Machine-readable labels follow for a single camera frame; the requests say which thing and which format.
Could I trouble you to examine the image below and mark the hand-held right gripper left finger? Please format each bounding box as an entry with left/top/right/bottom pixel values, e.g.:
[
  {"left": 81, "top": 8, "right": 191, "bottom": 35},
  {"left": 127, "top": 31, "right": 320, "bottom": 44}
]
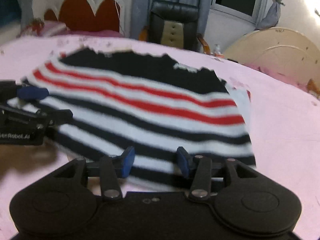
[{"left": 54, "top": 146, "right": 136, "bottom": 201}]

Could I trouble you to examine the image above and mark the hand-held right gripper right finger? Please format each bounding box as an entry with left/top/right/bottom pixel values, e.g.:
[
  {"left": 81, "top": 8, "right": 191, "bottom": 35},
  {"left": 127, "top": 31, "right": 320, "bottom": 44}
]
[{"left": 176, "top": 146, "right": 258, "bottom": 202}]

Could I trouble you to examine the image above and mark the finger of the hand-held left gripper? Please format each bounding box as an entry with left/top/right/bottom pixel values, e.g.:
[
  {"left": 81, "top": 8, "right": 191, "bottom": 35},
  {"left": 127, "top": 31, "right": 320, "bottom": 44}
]
[
  {"left": 17, "top": 86, "right": 50, "bottom": 101},
  {"left": 37, "top": 108, "right": 74, "bottom": 128}
]

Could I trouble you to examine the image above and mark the striped knit sweater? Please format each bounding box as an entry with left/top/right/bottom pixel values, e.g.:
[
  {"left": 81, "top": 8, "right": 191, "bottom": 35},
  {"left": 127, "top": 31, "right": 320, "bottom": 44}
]
[{"left": 7, "top": 47, "right": 257, "bottom": 188}]

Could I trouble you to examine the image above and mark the pink striped pillow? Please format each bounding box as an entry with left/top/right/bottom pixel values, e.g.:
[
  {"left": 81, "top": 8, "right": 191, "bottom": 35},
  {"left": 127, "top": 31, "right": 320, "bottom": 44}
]
[{"left": 41, "top": 21, "right": 72, "bottom": 36}]

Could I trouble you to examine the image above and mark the red and white headboard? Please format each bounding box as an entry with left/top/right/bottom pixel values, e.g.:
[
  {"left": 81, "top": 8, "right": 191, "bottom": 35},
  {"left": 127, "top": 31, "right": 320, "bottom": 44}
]
[{"left": 44, "top": 0, "right": 125, "bottom": 37}]

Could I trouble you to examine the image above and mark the pink floral bedsheet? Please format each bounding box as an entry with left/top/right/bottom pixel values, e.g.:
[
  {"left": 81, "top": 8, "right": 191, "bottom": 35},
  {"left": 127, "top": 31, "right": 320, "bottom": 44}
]
[{"left": 0, "top": 35, "right": 320, "bottom": 240}]

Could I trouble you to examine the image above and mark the cream arched headboard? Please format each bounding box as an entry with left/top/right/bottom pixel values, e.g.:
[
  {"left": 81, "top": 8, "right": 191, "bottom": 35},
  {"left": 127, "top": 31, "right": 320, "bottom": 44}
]
[{"left": 222, "top": 27, "right": 320, "bottom": 92}]

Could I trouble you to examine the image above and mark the black leather office chair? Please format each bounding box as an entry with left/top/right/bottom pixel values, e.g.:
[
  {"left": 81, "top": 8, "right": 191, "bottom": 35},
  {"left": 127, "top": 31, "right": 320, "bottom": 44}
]
[{"left": 139, "top": 0, "right": 211, "bottom": 54}]

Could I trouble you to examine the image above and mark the orange plush toy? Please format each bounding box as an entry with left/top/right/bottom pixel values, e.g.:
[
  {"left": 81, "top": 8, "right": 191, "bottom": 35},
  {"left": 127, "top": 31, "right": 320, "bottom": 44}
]
[{"left": 307, "top": 79, "right": 320, "bottom": 96}]

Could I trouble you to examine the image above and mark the grey-blue tied curtain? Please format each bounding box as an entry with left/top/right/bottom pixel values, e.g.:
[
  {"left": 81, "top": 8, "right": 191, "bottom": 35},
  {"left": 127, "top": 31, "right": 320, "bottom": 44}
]
[{"left": 255, "top": 0, "right": 288, "bottom": 30}]

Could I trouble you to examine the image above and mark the white hanging cable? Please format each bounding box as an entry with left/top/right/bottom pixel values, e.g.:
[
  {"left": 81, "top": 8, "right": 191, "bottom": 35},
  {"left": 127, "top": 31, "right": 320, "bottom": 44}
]
[{"left": 112, "top": 0, "right": 123, "bottom": 34}]

